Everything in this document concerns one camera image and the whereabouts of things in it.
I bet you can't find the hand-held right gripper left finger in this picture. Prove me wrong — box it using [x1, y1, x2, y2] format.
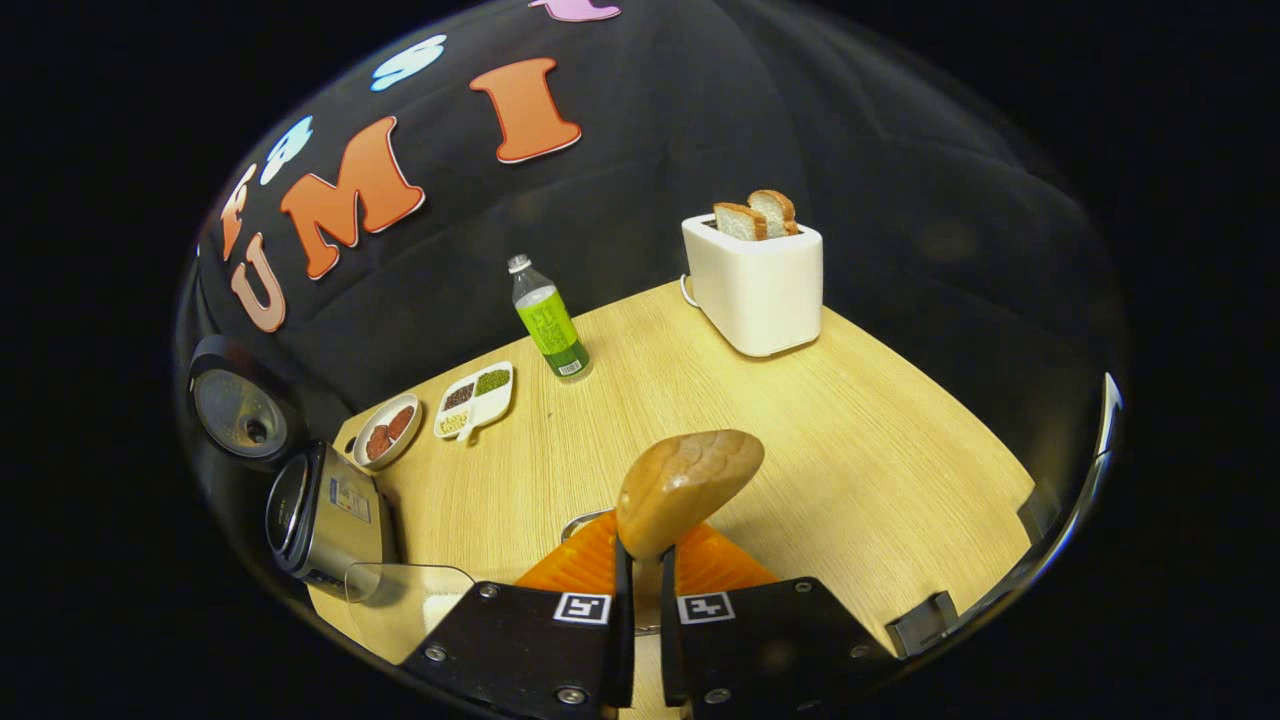
[400, 510, 638, 720]

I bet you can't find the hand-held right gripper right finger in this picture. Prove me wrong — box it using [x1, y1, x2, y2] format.
[660, 522, 901, 720]

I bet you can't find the metal wire chopstick holder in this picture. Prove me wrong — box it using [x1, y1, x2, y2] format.
[560, 508, 619, 543]

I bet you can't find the wooden spoon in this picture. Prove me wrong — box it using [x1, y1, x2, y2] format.
[615, 429, 767, 636]

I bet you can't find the dark grey rice cooker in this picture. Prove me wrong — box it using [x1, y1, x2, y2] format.
[188, 335, 401, 601]

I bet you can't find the white divided grain dish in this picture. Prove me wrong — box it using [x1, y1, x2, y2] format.
[433, 361, 516, 444]

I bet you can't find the round white plate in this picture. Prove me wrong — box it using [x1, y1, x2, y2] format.
[352, 392, 424, 471]

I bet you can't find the green drink bottle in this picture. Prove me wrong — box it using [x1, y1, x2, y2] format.
[506, 254, 593, 383]

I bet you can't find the white toaster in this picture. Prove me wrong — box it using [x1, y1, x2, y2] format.
[681, 212, 824, 358]

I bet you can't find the bread slice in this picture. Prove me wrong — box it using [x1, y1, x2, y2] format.
[713, 202, 769, 242]
[748, 189, 801, 237]

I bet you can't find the black backdrop cloth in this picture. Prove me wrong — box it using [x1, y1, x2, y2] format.
[175, 0, 1121, 561]

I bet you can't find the grey metal bracket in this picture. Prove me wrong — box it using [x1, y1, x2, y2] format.
[886, 590, 963, 658]
[1018, 487, 1063, 546]

